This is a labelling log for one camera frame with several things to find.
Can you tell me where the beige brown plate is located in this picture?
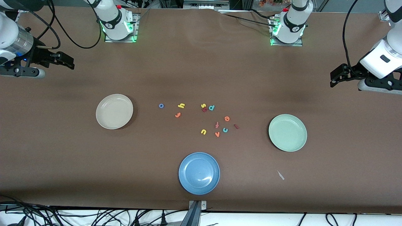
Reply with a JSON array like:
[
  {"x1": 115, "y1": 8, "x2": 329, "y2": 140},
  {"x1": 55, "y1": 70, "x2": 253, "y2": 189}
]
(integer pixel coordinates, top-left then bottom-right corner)
[{"x1": 95, "y1": 94, "x2": 134, "y2": 130}]

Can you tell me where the light green plate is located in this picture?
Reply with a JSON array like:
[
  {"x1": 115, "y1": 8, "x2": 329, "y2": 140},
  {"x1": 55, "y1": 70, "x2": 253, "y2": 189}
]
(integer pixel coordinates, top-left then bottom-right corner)
[{"x1": 268, "y1": 114, "x2": 307, "y2": 152}]

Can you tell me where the brown table cover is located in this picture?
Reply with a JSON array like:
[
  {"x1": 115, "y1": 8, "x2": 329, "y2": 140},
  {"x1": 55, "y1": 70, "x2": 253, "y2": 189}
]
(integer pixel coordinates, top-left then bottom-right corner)
[{"x1": 0, "y1": 6, "x2": 402, "y2": 214}]

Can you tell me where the grey box behind table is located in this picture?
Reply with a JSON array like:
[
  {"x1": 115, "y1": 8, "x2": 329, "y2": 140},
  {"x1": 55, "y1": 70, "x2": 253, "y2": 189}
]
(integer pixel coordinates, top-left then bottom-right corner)
[{"x1": 183, "y1": 0, "x2": 230, "y2": 10}]

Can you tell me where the blue plate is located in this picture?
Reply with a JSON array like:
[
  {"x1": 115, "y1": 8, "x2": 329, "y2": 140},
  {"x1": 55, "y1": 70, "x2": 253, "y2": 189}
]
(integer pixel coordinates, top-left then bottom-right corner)
[{"x1": 178, "y1": 152, "x2": 220, "y2": 195}]

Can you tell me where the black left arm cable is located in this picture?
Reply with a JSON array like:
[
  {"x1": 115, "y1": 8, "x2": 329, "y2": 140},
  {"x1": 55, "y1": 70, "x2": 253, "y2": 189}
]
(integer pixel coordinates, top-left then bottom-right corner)
[{"x1": 342, "y1": 0, "x2": 360, "y2": 68}]

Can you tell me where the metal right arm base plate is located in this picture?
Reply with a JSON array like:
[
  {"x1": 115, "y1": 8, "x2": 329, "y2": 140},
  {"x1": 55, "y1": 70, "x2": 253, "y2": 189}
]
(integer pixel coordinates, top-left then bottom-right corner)
[{"x1": 104, "y1": 13, "x2": 139, "y2": 43}]

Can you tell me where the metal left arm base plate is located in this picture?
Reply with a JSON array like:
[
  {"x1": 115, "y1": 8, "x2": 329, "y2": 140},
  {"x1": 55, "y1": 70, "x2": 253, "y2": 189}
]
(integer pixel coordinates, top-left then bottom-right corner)
[{"x1": 269, "y1": 17, "x2": 303, "y2": 47}]

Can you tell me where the black cable to arm base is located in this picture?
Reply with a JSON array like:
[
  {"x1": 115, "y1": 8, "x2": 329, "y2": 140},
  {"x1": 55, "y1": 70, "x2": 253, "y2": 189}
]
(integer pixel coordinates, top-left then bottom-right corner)
[
  {"x1": 248, "y1": 9, "x2": 277, "y2": 20},
  {"x1": 220, "y1": 13, "x2": 277, "y2": 27}
]

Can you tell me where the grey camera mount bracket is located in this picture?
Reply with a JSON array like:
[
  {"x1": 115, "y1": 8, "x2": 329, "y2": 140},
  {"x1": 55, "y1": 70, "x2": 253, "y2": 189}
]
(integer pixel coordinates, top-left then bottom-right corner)
[{"x1": 187, "y1": 200, "x2": 207, "y2": 226}]

